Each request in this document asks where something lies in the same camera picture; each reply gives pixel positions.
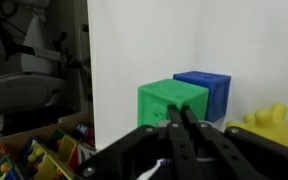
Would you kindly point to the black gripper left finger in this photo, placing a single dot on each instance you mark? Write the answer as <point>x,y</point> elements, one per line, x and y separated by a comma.
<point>183,155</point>

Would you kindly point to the yellow spiky star toy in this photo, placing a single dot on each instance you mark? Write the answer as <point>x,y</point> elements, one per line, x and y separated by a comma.
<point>270,123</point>

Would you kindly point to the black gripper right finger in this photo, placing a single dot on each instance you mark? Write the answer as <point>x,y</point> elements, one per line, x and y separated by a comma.
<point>219,157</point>

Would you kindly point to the dark blue cube block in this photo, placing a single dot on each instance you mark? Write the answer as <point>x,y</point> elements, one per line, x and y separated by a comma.
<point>218,86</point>

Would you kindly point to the toy shelf with bins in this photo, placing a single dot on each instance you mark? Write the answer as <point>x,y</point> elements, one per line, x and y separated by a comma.
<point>48,153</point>

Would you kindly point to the green cube block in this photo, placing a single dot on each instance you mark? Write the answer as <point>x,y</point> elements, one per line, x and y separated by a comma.
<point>153,99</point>

